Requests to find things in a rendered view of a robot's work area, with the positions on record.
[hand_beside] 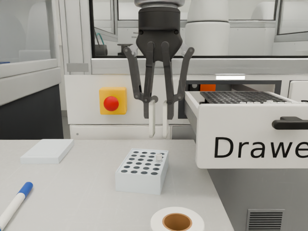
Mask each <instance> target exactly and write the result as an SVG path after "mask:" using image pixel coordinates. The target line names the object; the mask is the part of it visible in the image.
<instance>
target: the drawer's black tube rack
mask: <svg viewBox="0 0 308 231"><path fill-rule="evenodd" d="M200 94H201V95H202V96H203V97H204V98H205V100H204V102H199V105H200V104H239V103H240V102H246V104H247V102H253V103H254V102H260V103H261V104H263V103H264V102H267V100H272V101H273V102H276V103H277V102H287V101H285V100H283V99H280V98H278V97H276V96H273V95H270V94H268V93H265V92H200Z"/></svg>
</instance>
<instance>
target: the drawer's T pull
mask: <svg viewBox="0 0 308 231"><path fill-rule="evenodd" d="M272 127H273V128H274V129H276V130H308V120H302V119H300V118H298V117H296V116H282V117H280V120H274V121H273V122H272Z"/></svg>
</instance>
